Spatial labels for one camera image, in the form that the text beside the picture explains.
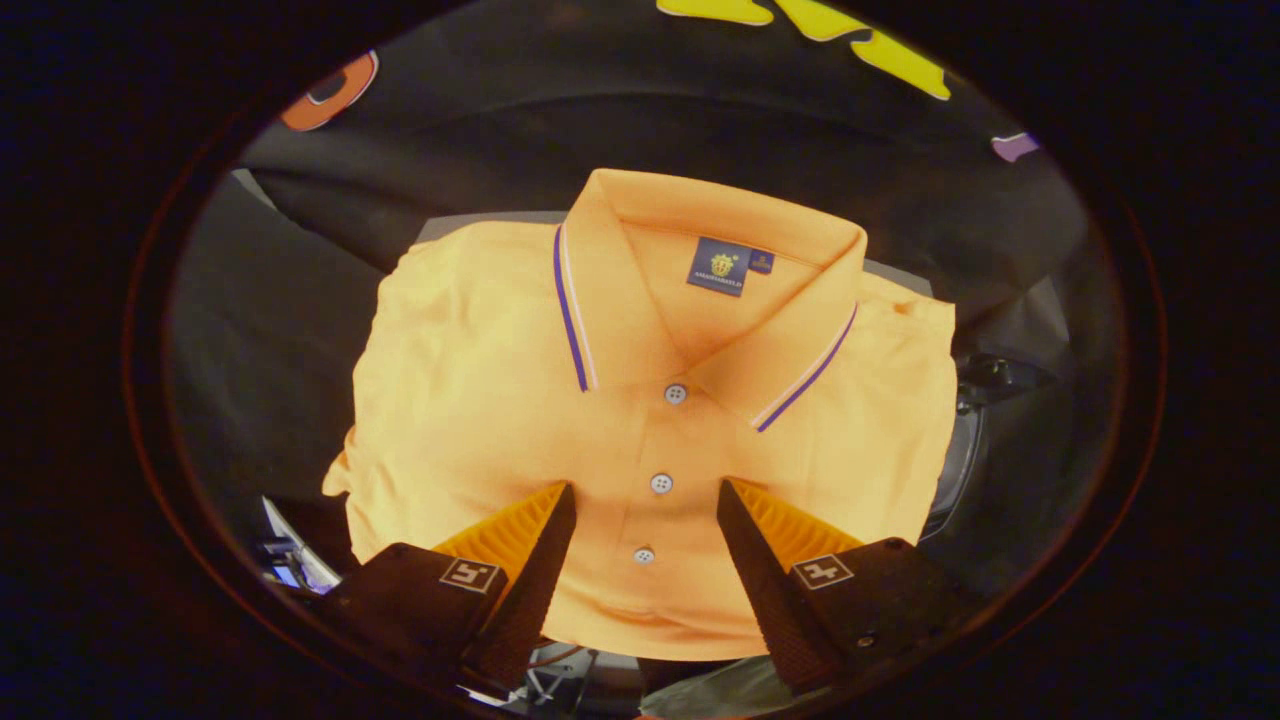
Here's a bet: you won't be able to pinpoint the orange polo shirt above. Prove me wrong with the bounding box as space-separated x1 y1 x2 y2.
322 168 958 662

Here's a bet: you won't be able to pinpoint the white and blue papers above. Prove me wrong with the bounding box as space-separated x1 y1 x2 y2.
260 497 343 593

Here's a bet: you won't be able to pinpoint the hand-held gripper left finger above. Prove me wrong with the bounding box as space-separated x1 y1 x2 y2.
320 482 578 697

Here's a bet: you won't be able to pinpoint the black backdrop cloth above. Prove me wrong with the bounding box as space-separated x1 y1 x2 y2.
170 0 1101 601

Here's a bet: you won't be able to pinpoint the black floor cables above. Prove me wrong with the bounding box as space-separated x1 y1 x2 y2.
520 645 601 706

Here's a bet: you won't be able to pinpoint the grey washing machine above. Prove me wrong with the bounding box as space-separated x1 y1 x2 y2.
920 350 1063 543

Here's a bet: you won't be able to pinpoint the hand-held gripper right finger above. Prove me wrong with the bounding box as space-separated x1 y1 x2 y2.
716 478 986 693

